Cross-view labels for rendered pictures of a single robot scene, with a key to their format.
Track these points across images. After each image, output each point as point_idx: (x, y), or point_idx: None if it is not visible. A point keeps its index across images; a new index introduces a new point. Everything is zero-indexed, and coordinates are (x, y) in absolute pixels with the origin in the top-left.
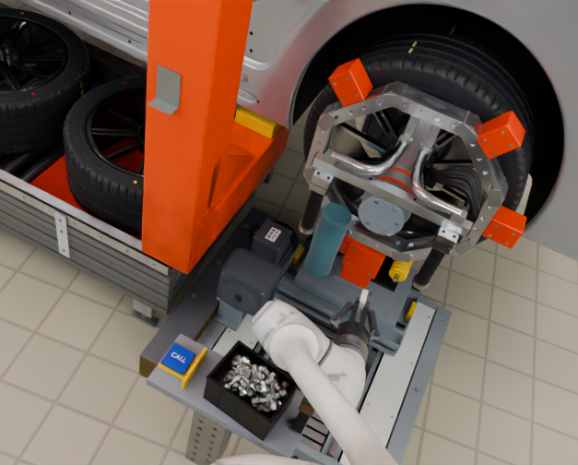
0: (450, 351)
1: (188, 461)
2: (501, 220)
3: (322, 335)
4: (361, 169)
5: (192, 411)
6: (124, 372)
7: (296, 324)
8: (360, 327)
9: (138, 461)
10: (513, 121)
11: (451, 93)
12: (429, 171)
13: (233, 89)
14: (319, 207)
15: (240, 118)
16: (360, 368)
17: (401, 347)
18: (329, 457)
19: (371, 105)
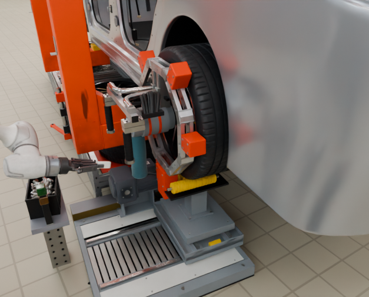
0: (240, 291)
1: (50, 258)
2: (186, 135)
3: (27, 137)
4: (112, 88)
5: (74, 242)
6: (69, 216)
7: (15, 124)
8: (73, 162)
9: (35, 247)
10: (179, 64)
11: (174, 59)
12: None
13: (83, 52)
14: (108, 115)
15: None
16: (33, 159)
17: (198, 264)
18: (99, 289)
19: (145, 69)
